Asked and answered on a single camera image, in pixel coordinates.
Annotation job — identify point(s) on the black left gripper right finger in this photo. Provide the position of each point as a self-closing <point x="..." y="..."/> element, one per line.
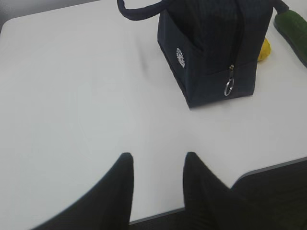
<point x="211" y="205"/>

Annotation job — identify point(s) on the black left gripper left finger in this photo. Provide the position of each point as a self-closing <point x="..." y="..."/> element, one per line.
<point x="107" y="206"/>

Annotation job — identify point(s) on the dark navy lunch bag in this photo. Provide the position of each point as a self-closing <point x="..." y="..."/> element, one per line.
<point x="211" y="46"/>

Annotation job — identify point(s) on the yellow lemon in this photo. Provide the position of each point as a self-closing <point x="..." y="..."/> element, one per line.
<point x="265" y="50"/>

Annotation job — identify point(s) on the green cucumber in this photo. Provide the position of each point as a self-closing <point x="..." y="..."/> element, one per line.
<point x="293" y="28"/>

